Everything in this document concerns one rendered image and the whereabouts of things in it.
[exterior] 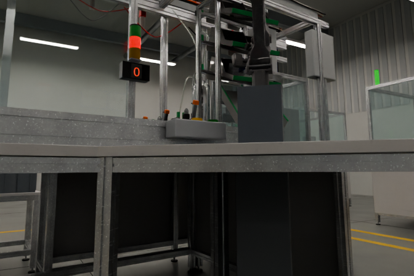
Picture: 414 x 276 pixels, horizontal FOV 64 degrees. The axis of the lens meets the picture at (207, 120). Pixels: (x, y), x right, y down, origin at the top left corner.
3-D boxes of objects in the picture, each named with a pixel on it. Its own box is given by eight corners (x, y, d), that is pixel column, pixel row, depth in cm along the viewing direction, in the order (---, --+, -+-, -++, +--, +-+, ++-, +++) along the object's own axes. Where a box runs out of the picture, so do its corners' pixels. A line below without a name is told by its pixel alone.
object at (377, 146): (467, 151, 69) (465, 137, 69) (89, 156, 91) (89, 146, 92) (381, 159, 136) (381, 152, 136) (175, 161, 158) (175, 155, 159)
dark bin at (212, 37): (256, 50, 155) (260, 34, 153) (232, 46, 149) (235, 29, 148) (230, 44, 179) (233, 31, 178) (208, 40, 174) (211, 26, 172)
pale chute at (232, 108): (261, 125, 148) (265, 117, 146) (236, 124, 143) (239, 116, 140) (238, 92, 169) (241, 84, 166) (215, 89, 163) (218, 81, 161)
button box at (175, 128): (227, 139, 118) (226, 122, 119) (175, 136, 106) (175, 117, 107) (215, 140, 124) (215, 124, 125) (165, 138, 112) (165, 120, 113)
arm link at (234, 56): (279, 63, 144) (276, 50, 147) (241, 56, 138) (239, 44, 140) (269, 72, 151) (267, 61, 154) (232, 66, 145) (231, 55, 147)
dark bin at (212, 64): (257, 83, 152) (260, 67, 151) (232, 80, 147) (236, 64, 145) (230, 73, 177) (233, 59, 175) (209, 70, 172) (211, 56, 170)
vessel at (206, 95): (214, 122, 238) (214, 71, 243) (198, 120, 230) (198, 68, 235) (203, 124, 249) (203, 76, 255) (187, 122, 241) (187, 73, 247)
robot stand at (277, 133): (283, 147, 101) (281, 83, 104) (238, 148, 104) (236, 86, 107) (284, 150, 114) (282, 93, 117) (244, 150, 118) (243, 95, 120)
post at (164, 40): (166, 160, 250) (168, -11, 270) (161, 160, 247) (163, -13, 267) (163, 160, 253) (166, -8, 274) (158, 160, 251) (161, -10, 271)
